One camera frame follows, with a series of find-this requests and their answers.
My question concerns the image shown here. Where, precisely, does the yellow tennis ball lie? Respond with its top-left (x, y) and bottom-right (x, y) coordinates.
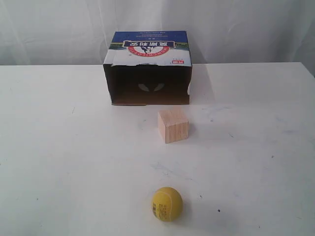
top-left (152, 187), bottom-right (184, 222)

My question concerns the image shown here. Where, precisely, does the light wooden cube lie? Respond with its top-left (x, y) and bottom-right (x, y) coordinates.
top-left (157, 107), bottom-right (189, 144)

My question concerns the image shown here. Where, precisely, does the blue white cardboard box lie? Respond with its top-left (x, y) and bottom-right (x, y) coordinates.
top-left (103, 30), bottom-right (192, 106)

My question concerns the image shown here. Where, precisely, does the white backdrop curtain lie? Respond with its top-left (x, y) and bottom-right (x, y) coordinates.
top-left (0, 0), bottom-right (315, 71)

